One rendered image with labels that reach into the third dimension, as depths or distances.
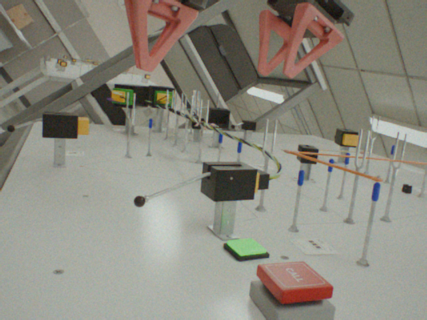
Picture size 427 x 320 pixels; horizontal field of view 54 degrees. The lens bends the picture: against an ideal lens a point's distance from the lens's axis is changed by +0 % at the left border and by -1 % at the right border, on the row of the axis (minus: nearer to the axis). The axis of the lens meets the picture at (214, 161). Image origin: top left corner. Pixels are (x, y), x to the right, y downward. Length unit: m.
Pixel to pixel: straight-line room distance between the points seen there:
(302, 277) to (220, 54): 1.33
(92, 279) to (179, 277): 0.08
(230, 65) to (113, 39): 6.57
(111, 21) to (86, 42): 0.60
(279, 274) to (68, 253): 0.22
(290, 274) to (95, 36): 7.82
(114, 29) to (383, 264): 7.78
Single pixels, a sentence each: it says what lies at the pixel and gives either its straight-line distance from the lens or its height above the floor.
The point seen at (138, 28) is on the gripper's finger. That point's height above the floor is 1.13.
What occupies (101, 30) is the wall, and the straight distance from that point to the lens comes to 8.12.
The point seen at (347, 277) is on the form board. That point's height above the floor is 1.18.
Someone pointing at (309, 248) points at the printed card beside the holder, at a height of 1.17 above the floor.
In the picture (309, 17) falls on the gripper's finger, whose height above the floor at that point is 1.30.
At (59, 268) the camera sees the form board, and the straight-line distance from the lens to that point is 0.45.
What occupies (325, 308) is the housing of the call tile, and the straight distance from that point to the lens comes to 0.38.
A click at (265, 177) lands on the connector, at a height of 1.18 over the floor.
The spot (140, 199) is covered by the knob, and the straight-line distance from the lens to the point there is 0.48.
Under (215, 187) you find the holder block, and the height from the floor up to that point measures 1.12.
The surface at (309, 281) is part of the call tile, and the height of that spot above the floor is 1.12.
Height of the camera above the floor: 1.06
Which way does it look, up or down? 9 degrees up
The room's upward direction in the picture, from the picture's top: 56 degrees clockwise
